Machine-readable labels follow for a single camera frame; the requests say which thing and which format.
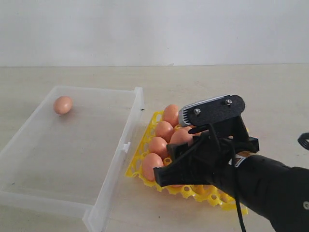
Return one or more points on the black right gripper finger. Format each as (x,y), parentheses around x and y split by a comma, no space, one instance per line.
(184,172)

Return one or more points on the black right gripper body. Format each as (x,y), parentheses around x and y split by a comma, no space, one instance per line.
(266,186)

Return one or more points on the brown egg third row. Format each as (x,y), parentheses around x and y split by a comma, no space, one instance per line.
(184,137)

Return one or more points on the brown egg front bin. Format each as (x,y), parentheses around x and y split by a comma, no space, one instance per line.
(158,146)

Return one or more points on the brown egg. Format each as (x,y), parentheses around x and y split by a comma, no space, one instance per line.
(63,105)
(164,130)
(150,162)

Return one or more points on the clear plastic tray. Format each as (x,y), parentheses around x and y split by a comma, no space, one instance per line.
(58,172)

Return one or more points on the brown egg second row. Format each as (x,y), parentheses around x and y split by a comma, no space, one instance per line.
(176,186)

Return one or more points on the yellow plastic egg tray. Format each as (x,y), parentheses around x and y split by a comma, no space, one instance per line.
(200,193)

